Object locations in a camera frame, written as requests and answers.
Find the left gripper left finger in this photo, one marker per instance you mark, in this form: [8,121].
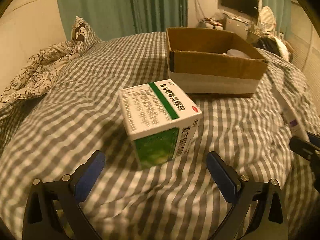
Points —
[41,220]

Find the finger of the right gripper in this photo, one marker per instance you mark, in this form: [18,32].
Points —
[306,149]

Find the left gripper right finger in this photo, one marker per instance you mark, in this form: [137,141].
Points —
[269,220]

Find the white ointment tube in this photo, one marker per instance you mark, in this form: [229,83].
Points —
[290,115]

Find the green white medicine box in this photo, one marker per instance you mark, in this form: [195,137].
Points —
[160,121]

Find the grey checkered bed cover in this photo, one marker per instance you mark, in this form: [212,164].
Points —
[116,96]

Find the chair with dark clothes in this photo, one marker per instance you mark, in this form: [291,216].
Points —
[275,45]

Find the white wardrobe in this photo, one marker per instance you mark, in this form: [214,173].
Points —
[305,42]

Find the floral patterned blanket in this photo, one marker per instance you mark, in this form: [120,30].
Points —
[41,70]

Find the clear round plastic container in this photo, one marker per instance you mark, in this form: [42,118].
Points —
[237,53]

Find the brown cardboard box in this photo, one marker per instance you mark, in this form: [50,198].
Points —
[198,64]

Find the grey small refrigerator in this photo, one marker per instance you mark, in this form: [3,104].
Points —
[235,26]

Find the white oval vanity mirror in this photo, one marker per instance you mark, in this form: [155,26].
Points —
[266,19]

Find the green curtain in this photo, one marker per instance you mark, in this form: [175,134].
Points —
[282,12]
[117,18]

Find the checkered floral pillow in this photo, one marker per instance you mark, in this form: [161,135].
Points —
[83,32]

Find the black wall television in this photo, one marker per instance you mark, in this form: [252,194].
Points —
[248,7]

